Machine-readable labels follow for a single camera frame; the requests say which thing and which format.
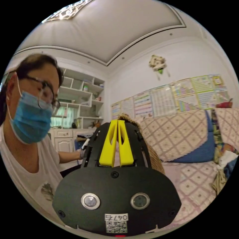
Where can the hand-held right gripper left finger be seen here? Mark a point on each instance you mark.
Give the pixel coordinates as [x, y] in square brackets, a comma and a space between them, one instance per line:
[106, 149]

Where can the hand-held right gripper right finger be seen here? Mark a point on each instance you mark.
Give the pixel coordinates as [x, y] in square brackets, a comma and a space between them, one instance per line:
[126, 153]

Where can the person's left forearm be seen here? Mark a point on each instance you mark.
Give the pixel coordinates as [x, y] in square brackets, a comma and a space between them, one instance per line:
[69, 156]

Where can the rolled woven straw mat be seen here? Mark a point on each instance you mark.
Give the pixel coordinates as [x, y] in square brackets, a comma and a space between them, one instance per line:
[155, 158]

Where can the blue cushion with lattice cover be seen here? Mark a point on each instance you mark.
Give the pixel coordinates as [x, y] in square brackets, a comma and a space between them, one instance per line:
[168, 134]

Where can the window with pale green curtain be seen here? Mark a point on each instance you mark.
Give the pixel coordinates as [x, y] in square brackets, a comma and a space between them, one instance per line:
[63, 117]

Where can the white shelf cupboard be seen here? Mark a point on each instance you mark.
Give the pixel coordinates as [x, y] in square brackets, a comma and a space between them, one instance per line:
[82, 97]

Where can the person's body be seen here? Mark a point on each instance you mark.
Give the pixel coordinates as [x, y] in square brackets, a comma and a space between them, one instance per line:
[28, 115]

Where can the lattice-patterned cushion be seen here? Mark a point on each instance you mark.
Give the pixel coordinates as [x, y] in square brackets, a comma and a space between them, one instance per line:
[228, 127]

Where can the red bag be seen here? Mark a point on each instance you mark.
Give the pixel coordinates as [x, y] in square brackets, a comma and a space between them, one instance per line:
[225, 104]

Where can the patterned ceiling lamp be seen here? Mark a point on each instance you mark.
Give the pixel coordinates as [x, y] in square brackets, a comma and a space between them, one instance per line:
[65, 11]

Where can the colourful wall chart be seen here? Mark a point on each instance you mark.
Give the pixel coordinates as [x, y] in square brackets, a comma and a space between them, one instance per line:
[163, 101]
[222, 89]
[184, 97]
[127, 107]
[115, 111]
[204, 93]
[142, 104]

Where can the hanging wall ornament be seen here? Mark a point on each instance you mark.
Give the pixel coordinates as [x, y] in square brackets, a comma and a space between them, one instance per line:
[157, 64]

